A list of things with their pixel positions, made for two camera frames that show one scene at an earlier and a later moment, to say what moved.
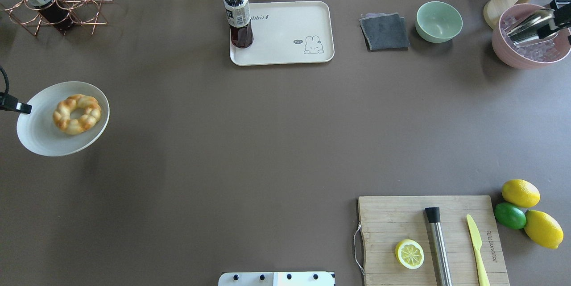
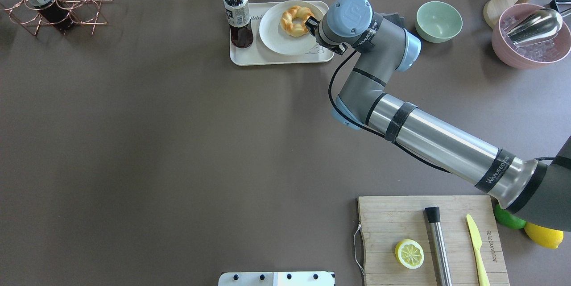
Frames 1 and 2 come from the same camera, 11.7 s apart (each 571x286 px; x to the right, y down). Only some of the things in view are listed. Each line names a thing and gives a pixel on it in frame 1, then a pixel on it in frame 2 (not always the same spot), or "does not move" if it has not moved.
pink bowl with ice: (544, 54) does not move
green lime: (510, 215) does not move
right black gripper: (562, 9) to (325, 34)
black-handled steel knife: (433, 216) does not move
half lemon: (409, 253) does not move
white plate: (66, 118) to (274, 35)
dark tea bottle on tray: (237, 9) does not move
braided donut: (66, 124) to (292, 29)
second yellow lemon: (543, 230) does not move
